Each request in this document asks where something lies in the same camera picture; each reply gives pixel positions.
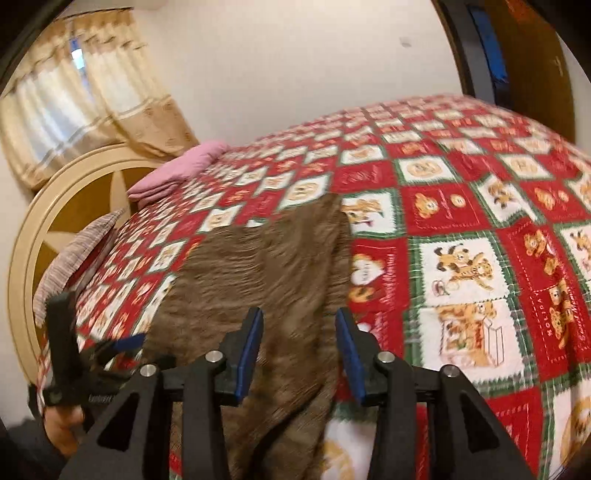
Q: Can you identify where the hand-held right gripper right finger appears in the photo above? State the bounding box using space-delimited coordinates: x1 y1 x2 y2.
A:
334 307 539 480

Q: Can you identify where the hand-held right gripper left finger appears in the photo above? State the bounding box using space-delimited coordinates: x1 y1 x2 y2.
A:
58 306 265 480

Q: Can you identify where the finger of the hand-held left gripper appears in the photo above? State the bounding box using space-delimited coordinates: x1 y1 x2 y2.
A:
45 292 86 395
95 333 147 370

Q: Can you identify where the brown knitted garment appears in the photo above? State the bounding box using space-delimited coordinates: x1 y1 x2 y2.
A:
152 194 357 480

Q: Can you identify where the person's left forearm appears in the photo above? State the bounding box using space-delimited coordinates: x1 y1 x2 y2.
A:
7 422 70 480

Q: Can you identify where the person's left hand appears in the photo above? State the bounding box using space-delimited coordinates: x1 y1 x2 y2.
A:
43 405 88 459

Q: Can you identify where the striped pillow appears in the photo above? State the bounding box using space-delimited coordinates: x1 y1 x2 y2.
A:
32 208 127 326

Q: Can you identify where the cream round headboard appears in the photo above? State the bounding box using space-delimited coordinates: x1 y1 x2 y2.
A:
7 143 174 384

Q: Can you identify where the red bear printed blanket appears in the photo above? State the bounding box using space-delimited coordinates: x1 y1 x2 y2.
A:
36 92 591 480

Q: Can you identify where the pink folded blanket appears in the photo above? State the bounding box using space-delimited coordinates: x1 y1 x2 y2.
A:
127 141 232 208

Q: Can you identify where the beige patterned curtain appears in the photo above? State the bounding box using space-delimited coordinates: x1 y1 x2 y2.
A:
0 10 200 190

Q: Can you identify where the brown wooden door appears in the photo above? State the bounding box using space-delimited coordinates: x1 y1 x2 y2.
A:
484 0 580 141

